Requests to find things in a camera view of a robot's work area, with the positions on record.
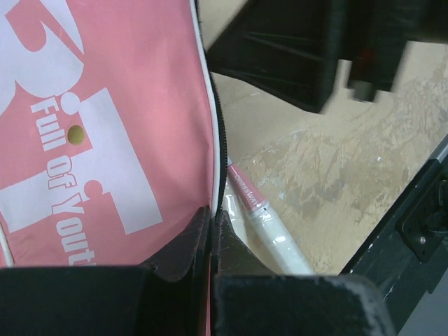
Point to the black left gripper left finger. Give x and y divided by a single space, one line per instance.
166 294

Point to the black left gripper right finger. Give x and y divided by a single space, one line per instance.
247 298

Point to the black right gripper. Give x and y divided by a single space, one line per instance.
290 49

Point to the pink racket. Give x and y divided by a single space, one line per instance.
267 224

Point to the pink racket cover bag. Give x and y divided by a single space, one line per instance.
111 134

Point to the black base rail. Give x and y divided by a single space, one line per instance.
405 256

